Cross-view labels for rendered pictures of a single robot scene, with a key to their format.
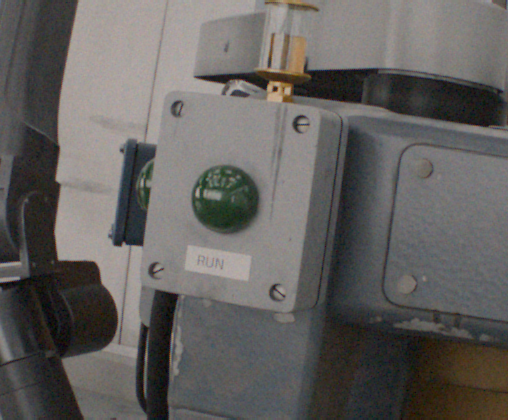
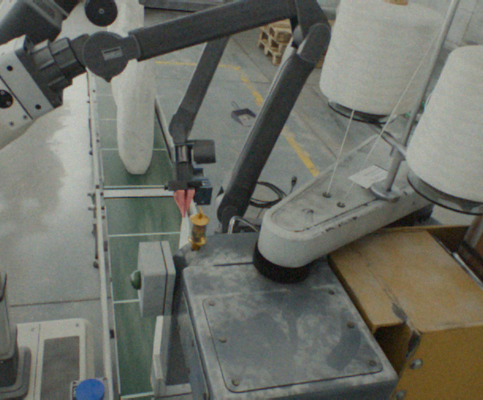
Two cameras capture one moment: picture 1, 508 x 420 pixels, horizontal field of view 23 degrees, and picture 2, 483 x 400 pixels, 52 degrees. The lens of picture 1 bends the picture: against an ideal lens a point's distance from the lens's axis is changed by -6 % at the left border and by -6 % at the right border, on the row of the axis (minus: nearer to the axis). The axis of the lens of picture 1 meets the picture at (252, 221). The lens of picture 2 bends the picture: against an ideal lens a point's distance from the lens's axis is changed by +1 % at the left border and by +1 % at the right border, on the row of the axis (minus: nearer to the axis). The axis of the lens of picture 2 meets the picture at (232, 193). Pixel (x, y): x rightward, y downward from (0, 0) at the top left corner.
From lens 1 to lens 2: 76 cm
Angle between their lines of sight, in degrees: 55
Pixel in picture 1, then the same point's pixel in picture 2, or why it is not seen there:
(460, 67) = (267, 255)
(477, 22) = (276, 242)
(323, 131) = (147, 279)
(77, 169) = not seen: outside the picture
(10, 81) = (237, 164)
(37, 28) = (250, 147)
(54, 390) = not seen: hidden behind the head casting
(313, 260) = (153, 307)
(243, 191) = (133, 282)
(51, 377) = not seen: hidden behind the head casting
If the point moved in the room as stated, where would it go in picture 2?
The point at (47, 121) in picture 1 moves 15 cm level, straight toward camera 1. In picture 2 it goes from (247, 182) to (191, 204)
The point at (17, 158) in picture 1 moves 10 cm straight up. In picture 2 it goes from (226, 194) to (233, 151)
